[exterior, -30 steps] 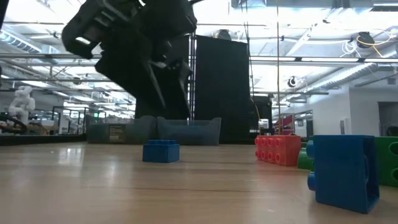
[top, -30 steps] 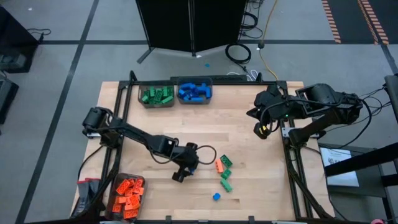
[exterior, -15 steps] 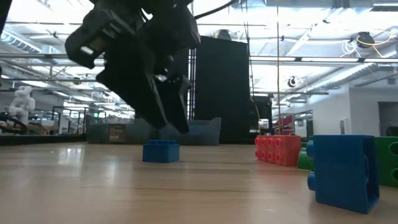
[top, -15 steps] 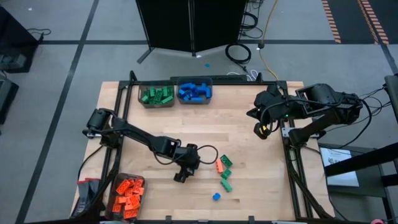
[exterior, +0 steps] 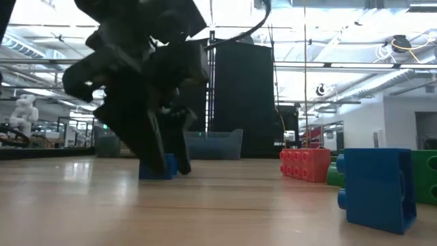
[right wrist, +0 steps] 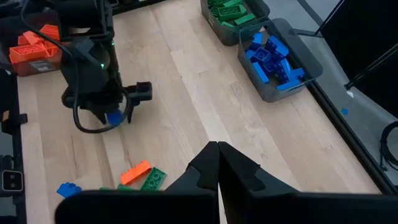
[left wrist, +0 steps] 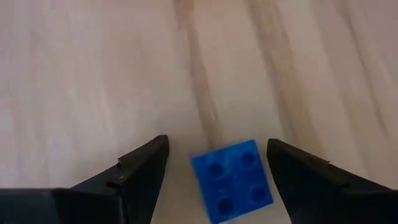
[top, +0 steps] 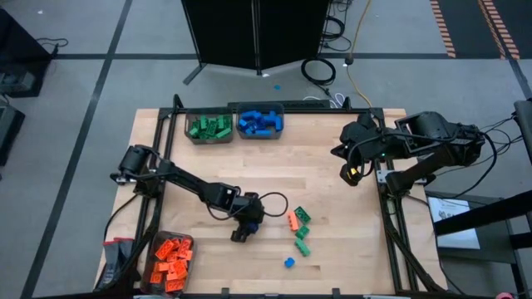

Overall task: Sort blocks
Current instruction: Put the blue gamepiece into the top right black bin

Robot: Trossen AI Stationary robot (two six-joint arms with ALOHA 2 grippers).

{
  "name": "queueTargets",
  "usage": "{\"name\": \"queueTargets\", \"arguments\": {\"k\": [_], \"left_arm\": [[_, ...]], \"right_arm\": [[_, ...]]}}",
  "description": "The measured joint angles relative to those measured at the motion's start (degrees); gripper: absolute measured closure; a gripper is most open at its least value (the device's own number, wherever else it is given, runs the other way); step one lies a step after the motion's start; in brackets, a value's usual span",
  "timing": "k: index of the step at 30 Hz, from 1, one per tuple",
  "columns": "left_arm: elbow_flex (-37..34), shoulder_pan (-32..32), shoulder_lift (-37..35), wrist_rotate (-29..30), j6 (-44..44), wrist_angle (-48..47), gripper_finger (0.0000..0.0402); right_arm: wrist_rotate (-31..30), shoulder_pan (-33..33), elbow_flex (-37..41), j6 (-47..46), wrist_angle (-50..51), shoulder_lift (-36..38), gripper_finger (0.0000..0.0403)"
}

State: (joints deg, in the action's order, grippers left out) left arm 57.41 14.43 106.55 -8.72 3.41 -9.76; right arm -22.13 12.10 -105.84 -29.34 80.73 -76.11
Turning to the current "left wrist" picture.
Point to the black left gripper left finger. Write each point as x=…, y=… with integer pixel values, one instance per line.
x=140, y=180

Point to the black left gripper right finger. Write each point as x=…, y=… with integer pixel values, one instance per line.
x=311, y=186

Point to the blue 2x2 toy brick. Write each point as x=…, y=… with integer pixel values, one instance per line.
x=233, y=183

